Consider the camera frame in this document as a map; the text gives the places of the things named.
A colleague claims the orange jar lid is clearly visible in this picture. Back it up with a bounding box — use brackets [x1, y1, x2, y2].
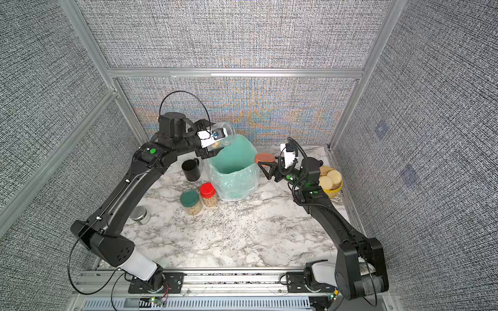
[254, 153, 276, 164]

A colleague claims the orange lid peanut jar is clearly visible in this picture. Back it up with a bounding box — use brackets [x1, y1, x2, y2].
[211, 122, 236, 149]

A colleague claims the green lid peanut jar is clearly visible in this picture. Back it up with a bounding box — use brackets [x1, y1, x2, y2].
[180, 190, 203, 216]

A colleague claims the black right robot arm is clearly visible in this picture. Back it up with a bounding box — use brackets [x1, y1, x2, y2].
[254, 153, 389, 300]

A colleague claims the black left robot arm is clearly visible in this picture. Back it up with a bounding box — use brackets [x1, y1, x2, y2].
[71, 112, 214, 288]

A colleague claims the black mug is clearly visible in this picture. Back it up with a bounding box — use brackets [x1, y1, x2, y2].
[182, 158, 201, 182]

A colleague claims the pale round bun, front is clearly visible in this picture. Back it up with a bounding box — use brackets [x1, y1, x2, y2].
[319, 176, 334, 190]

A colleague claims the pale round bun, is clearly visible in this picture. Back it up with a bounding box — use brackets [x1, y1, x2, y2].
[319, 176, 334, 190]
[327, 170, 342, 186]

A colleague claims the green trash bin with liner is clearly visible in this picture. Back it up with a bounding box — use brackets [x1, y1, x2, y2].
[207, 134, 259, 202]

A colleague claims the pale round bun, rear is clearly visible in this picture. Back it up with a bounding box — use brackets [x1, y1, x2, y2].
[327, 170, 342, 186]

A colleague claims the yellow bamboo steamer basket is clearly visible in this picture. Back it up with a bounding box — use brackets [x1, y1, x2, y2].
[319, 166, 343, 198]

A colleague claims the red lid peanut jar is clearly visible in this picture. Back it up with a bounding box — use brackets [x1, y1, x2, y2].
[200, 183, 219, 208]

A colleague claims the small silver lid jar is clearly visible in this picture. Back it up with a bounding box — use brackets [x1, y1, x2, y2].
[130, 206, 151, 225]

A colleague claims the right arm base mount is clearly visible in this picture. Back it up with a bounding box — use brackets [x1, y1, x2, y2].
[281, 272, 336, 294]

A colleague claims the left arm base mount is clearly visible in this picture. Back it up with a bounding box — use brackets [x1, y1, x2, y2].
[128, 272, 185, 294]

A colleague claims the aluminium front rail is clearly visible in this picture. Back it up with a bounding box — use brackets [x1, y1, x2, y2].
[69, 267, 394, 311]

